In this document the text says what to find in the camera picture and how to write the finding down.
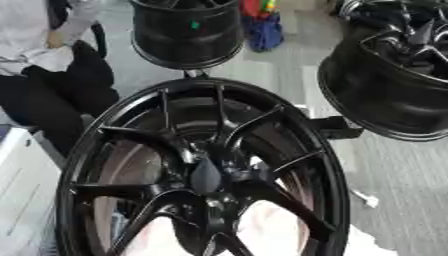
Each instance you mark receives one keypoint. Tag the black spoked wheel rim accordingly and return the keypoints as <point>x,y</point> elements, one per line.
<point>379,96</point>

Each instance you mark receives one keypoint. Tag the large black spoked wheel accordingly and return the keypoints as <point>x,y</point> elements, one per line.
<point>146,191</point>

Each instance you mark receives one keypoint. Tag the small white paper scrap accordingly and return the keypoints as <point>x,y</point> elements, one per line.
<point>367,199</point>

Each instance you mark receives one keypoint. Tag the white cloth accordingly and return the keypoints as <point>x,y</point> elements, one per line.
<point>271,230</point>

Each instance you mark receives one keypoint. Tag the black wheel stand bracket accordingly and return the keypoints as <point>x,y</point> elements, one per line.
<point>338,127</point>

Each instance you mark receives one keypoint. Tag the person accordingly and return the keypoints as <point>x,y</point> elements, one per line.
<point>52,100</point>

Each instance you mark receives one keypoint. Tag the black wheel rim with green sticker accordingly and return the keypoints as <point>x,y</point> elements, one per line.
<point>186,40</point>

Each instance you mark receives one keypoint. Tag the red and blue bag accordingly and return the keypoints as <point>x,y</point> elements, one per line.
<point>265,33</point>

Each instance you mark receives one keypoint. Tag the black chair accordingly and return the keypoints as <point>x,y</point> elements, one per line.
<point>99,38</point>

